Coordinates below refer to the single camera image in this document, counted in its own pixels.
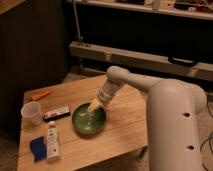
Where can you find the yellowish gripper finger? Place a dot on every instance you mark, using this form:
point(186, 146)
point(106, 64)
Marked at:
point(94, 105)

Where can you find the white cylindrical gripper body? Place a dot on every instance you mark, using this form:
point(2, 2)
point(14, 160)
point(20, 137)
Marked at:
point(108, 91)

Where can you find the green ceramic bowl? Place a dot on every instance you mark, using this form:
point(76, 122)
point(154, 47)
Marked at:
point(86, 123)

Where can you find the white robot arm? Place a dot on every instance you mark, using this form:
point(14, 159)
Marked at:
point(171, 109)

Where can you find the metal pole stand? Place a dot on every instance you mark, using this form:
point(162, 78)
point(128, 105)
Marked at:
point(79, 37)

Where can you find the orange marker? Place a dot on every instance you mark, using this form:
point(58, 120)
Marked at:
point(41, 95)

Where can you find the wooden table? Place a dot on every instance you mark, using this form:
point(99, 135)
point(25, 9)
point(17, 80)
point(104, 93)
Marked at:
point(125, 128)

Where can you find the white tube bottle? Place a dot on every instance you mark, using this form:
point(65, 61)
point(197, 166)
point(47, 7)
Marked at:
point(52, 142)

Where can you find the clear plastic cup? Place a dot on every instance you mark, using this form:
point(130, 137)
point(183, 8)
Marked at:
point(32, 111)

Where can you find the blue cloth object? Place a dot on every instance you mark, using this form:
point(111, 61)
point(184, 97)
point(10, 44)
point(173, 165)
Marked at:
point(38, 148)

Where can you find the long grey case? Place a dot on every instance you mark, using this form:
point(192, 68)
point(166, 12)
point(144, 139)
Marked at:
point(141, 60)

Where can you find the upper shelf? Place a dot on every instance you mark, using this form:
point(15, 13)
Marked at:
point(142, 8)

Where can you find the black case handle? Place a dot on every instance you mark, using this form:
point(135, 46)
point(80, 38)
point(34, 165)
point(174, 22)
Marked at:
point(182, 62)

